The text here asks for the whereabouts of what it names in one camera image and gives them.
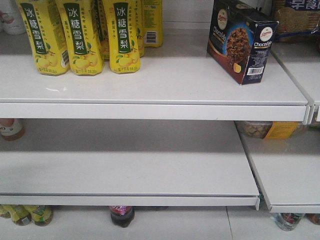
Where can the chocolate cookie box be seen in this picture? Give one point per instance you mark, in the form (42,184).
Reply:
(240,39)

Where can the white supermarket shelf unit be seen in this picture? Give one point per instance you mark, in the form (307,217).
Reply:
(163,136)

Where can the dark cola bottle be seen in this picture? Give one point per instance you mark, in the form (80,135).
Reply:
(122,215)

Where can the clear snack tub yellow label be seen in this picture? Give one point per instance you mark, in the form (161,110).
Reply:
(270,130)

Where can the yellow pear drink bottle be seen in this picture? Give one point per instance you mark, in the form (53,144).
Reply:
(46,36)
(124,55)
(152,23)
(83,43)

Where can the peach drink bottle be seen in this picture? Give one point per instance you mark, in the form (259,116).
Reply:
(11,128)

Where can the green tea bottle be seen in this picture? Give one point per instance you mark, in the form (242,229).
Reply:
(19,215)
(42,215)

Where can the clear bottle lower right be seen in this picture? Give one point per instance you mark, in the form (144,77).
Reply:
(288,221)

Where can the biscuit bag blue label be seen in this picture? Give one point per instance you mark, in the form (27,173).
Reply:
(299,20)

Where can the white pink drink bottle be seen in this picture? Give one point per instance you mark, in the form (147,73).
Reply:
(11,18)

